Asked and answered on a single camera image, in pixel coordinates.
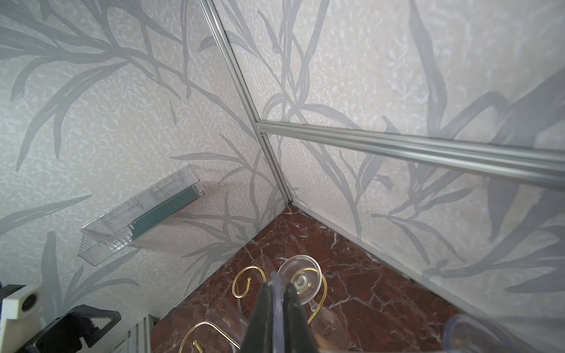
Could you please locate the clear plastic wall bin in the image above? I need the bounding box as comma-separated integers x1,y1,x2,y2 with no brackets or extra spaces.
78,166,205,266

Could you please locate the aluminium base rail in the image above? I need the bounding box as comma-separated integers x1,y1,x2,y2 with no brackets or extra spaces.
107,315,159,353

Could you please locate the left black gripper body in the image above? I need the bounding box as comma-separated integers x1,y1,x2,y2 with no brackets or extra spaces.
16,325,82,353

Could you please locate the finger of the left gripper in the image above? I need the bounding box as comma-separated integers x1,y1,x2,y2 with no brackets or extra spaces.
50,304,122,349

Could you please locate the aluminium frame crossbar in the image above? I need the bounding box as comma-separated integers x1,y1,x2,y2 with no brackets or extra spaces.
255,121,564,191

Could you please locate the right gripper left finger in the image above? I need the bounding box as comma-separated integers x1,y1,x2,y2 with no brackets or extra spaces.
240,283,273,353

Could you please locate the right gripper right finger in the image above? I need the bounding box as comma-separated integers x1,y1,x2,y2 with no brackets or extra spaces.
283,283,319,353

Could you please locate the gold wire glass rack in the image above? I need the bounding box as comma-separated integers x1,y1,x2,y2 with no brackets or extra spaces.
178,267,328,352

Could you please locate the clear wine glass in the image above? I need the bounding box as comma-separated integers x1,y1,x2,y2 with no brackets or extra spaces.
207,255,275,344
439,315,536,352
278,254,350,352

